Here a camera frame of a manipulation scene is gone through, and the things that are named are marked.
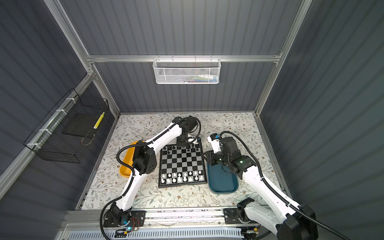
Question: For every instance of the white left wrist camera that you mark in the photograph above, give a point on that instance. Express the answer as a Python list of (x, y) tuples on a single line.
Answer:
[(193, 140)]

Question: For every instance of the teal plastic tray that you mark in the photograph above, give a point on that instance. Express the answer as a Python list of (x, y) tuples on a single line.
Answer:
[(221, 180)]

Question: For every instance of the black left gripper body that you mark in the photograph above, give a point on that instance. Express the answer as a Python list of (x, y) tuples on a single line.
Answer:
[(182, 141)]

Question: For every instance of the white wire mesh basket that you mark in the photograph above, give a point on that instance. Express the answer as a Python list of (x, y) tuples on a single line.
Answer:
[(183, 72)]

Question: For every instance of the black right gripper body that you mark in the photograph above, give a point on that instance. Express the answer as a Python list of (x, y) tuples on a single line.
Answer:
[(215, 158)]

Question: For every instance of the black white chessboard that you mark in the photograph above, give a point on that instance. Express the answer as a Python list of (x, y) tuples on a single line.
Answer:
[(181, 166)]

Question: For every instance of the yellow plastic tray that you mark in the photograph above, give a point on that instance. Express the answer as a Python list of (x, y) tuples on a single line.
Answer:
[(128, 159)]

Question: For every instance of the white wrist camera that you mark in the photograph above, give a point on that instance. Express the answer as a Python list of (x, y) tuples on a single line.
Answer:
[(214, 140), (193, 140)]

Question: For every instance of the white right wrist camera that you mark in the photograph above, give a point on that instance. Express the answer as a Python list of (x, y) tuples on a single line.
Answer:
[(214, 140)]

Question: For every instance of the black wire basket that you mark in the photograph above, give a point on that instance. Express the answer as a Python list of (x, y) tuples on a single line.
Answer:
[(67, 135)]

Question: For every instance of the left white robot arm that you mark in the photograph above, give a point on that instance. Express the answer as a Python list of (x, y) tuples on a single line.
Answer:
[(144, 163)]

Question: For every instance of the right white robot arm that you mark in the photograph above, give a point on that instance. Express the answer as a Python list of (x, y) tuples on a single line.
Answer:
[(297, 226)]

